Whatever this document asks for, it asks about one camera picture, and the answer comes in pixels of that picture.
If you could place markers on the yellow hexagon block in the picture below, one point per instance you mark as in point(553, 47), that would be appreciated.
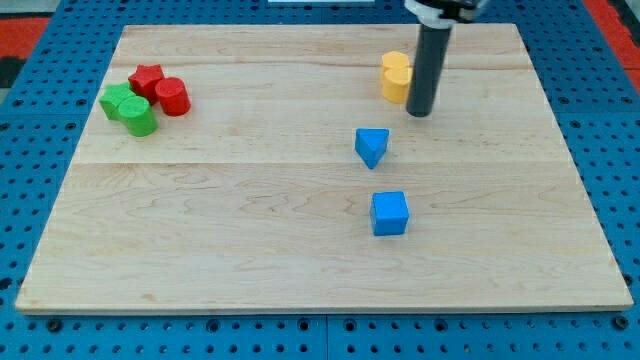
point(394, 60)

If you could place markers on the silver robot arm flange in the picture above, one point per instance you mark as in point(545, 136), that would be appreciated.
point(443, 14)

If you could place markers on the light wooden board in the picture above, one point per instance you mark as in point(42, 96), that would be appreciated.
point(256, 202)

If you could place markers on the blue triangle block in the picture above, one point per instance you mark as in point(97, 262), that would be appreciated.
point(371, 145)

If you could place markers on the blue cube block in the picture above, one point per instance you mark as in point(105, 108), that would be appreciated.
point(389, 213)

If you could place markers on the yellow cylinder-like block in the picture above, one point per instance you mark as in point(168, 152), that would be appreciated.
point(395, 84)

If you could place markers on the red cylinder block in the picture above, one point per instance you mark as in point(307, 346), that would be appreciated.
point(173, 97)

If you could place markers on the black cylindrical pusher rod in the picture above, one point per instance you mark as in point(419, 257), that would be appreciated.
point(430, 52)

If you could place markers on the green cylinder block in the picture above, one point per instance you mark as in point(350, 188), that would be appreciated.
point(137, 116)

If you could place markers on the red star block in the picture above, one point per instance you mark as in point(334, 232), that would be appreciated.
point(144, 80)

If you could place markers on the green star block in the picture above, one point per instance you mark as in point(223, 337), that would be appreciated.
point(112, 97)

